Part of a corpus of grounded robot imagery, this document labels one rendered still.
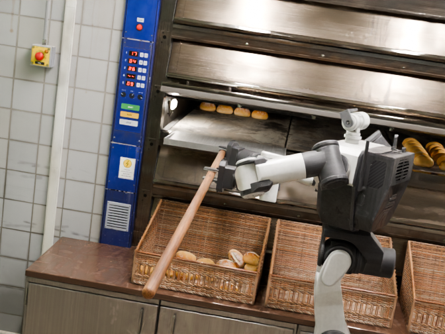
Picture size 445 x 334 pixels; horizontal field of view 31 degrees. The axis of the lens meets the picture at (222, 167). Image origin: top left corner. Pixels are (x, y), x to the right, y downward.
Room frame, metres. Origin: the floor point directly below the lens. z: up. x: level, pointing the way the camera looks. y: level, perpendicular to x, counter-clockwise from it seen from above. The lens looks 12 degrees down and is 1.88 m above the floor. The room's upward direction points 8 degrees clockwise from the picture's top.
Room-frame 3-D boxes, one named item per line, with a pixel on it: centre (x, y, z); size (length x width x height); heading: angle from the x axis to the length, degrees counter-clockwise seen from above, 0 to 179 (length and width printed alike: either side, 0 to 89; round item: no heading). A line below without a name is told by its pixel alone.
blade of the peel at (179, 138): (3.67, -0.01, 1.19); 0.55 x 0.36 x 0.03; 86
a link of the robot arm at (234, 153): (3.36, -0.07, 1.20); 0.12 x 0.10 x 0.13; 51
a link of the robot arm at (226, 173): (2.96, -0.05, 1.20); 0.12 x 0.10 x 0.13; 79
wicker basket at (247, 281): (3.52, 0.03, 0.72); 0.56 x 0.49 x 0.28; 84
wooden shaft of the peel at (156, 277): (2.55, 0.07, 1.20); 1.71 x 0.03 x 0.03; 176
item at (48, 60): (3.83, 0.93, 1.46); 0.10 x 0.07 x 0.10; 85
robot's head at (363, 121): (2.91, -0.46, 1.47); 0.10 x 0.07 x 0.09; 148
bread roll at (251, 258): (3.63, -0.20, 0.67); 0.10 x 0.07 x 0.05; 55
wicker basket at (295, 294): (3.47, -0.56, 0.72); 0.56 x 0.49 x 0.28; 86
